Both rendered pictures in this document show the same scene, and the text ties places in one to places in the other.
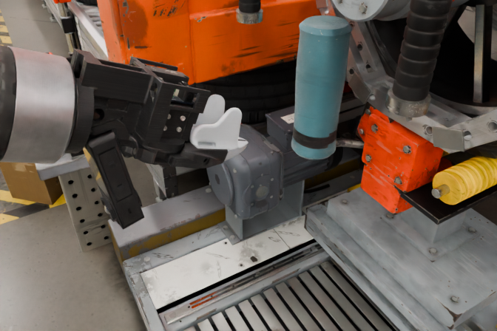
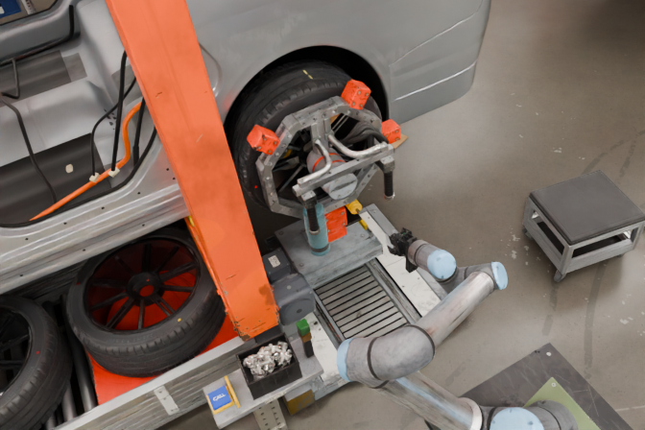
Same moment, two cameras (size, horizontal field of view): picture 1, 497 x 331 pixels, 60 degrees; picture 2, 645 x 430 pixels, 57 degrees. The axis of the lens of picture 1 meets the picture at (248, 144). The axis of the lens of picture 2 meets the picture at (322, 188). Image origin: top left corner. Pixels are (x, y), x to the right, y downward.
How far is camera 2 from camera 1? 2.20 m
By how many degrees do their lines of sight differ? 61
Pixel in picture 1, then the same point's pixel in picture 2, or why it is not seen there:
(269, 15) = not seen: hidden behind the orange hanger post
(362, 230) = (322, 260)
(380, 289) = (346, 264)
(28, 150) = not seen: hidden behind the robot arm
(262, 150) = (298, 278)
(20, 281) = not seen: outside the picture
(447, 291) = (358, 236)
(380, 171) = (335, 228)
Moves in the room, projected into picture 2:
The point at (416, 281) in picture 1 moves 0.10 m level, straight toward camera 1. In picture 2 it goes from (352, 246) to (370, 253)
